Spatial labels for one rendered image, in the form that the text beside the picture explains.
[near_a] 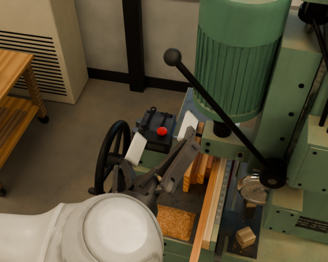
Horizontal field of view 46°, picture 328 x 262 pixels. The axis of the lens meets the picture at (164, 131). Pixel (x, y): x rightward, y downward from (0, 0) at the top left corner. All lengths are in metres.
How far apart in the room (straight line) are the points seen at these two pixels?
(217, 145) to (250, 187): 0.15
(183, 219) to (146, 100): 1.69
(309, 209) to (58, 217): 0.81
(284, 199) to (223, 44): 0.40
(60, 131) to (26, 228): 2.14
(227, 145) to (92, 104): 1.74
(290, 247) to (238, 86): 0.57
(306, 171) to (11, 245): 0.60
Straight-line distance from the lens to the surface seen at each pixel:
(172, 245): 1.10
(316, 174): 0.86
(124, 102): 2.67
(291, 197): 0.97
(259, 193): 1.02
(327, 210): 1.11
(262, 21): 0.75
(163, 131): 1.12
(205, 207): 1.08
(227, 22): 0.75
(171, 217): 1.07
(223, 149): 1.07
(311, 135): 0.80
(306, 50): 0.79
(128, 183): 0.67
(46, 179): 2.36
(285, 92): 0.86
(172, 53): 0.73
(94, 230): 0.36
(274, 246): 1.22
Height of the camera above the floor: 1.87
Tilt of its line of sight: 49 degrees down
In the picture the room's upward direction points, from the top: straight up
